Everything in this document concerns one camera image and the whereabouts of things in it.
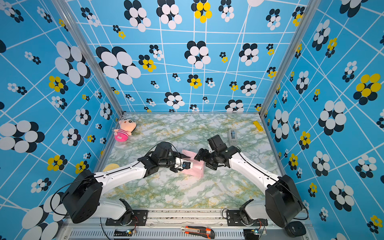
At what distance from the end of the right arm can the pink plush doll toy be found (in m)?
0.54

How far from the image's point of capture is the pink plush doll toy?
3.31 feet

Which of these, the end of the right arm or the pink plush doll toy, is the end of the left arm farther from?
the pink plush doll toy

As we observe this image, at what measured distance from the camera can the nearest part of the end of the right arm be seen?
60cm
